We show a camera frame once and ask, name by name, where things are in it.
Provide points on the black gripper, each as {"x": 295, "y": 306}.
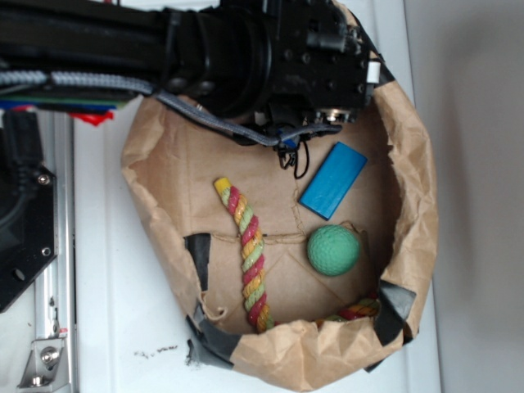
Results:
{"x": 320, "y": 61}

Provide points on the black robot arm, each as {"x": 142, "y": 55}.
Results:
{"x": 233, "y": 59}

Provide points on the blue rectangular block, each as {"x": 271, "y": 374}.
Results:
{"x": 334, "y": 178}

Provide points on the green dimpled ball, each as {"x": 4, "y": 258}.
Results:
{"x": 333, "y": 250}

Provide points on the white plastic bin lid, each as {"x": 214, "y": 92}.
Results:
{"x": 131, "y": 334}

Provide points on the multicolour twisted rope toy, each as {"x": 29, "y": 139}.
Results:
{"x": 252, "y": 248}

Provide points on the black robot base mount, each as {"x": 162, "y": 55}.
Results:
{"x": 27, "y": 206}

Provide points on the aluminium frame rail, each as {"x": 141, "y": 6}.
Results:
{"x": 52, "y": 365}

